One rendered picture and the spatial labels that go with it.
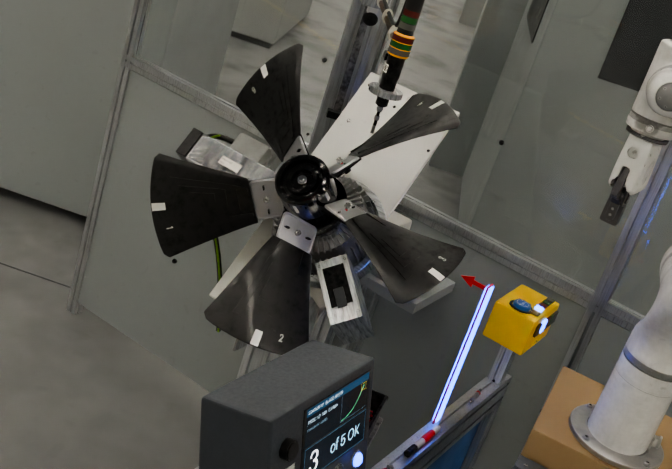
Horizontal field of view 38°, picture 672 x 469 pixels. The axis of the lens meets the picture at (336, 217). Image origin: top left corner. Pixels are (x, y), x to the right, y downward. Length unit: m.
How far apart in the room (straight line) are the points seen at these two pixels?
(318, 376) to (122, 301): 2.27
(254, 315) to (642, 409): 0.76
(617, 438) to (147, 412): 1.79
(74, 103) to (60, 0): 0.42
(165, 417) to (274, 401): 2.07
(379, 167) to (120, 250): 1.40
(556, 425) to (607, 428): 0.10
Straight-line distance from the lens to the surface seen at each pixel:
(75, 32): 4.14
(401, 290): 1.93
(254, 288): 2.01
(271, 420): 1.22
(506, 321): 2.20
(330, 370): 1.36
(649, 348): 1.89
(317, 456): 1.34
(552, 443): 1.96
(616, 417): 1.96
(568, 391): 2.12
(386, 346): 2.95
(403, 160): 2.35
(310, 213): 2.06
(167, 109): 3.26
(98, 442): 3.17
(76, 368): 3.46
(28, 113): 4.31
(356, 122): 2.43
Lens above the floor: 1.94
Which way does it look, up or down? 22 degrees down
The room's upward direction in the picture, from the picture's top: 18 degrees clockwise
